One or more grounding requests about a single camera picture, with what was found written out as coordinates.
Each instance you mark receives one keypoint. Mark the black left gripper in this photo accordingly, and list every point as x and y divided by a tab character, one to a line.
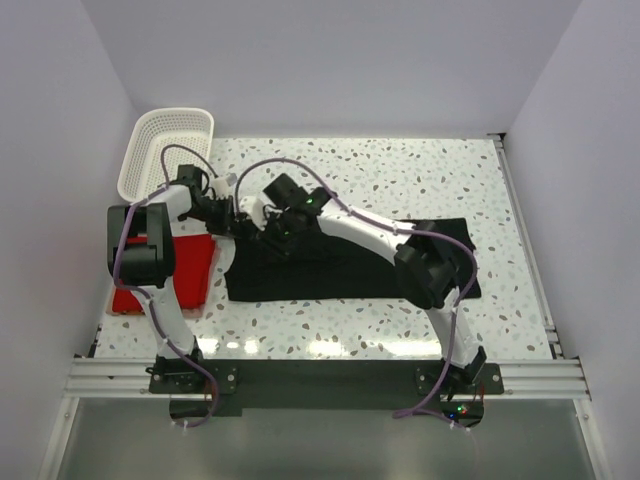
227	221

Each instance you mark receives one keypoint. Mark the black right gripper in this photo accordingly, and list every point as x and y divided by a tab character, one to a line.
274	242

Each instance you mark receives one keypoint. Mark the black t shirt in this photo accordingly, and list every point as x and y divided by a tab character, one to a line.
320	267

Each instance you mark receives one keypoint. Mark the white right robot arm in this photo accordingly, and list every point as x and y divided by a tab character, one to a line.
426	270

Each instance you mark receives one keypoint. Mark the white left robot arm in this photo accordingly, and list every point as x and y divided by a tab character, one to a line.
142	257

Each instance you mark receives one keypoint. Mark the red folded t shirt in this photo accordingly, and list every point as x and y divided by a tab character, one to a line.
194	259

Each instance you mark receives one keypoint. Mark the white plastic basket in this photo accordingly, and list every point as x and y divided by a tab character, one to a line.
163	139

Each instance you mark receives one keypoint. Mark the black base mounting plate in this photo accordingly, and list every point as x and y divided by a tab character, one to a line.
227	388

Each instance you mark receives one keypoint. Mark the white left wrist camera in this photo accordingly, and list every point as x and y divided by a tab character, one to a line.
223	185

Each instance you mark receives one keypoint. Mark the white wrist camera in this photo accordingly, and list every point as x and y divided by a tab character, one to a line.
223	185
255	209

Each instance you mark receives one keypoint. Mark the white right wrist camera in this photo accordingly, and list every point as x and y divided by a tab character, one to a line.
255	209

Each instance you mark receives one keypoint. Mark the aluminium frame rail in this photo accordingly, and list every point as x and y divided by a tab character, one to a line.
522	379

